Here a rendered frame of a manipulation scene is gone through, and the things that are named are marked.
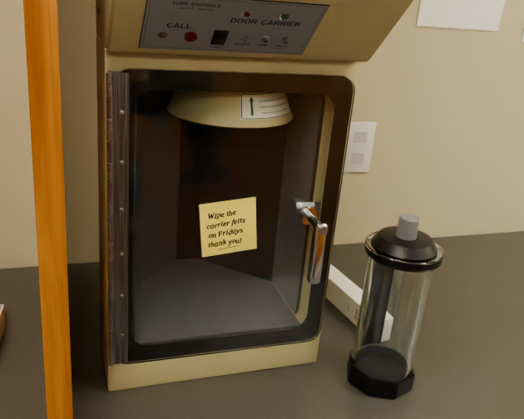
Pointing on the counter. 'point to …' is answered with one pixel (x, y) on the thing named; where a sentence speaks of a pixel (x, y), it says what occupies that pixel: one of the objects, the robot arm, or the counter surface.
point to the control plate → (262, 8)
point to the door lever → (308, 215)
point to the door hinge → (110, 208)
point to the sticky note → (228, 226)
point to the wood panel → (49, 199)
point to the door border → (116, 150)
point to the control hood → (325, 43)
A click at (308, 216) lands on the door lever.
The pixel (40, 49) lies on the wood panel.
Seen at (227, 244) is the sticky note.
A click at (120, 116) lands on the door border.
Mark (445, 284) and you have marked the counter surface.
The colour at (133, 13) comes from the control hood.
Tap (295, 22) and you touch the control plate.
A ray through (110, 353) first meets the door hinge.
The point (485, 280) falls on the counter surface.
